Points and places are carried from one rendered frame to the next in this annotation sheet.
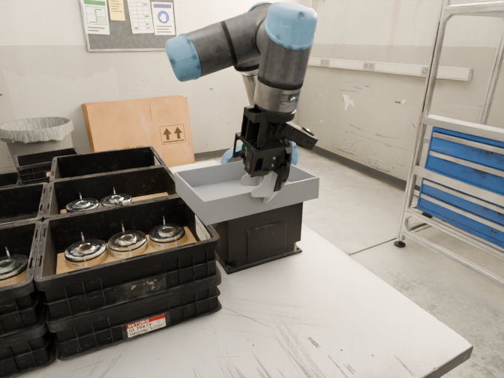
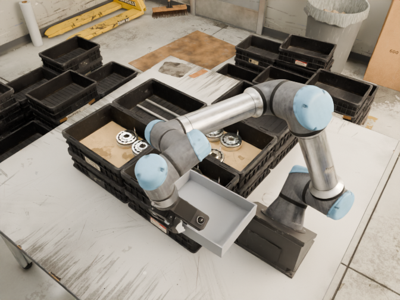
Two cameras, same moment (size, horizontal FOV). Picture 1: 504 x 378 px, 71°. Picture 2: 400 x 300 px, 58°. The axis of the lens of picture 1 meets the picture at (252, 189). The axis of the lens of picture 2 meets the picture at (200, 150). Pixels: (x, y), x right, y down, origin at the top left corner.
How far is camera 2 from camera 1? 99 cm
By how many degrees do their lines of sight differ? 56
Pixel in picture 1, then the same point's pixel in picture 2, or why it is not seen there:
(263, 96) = not seen: hidden behind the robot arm
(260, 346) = (178, 288)
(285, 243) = (278, 261)
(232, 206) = not seen: hidden behind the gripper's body
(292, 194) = (201, 240)
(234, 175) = (225, 195)
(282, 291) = (234, 282)
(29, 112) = not seen: outside the picture
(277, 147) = (162, 215)
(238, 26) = (163, 142)
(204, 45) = (152, 139)
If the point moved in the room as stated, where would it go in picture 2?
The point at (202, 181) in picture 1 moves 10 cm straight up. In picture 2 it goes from (204, 184) to (204, 164)
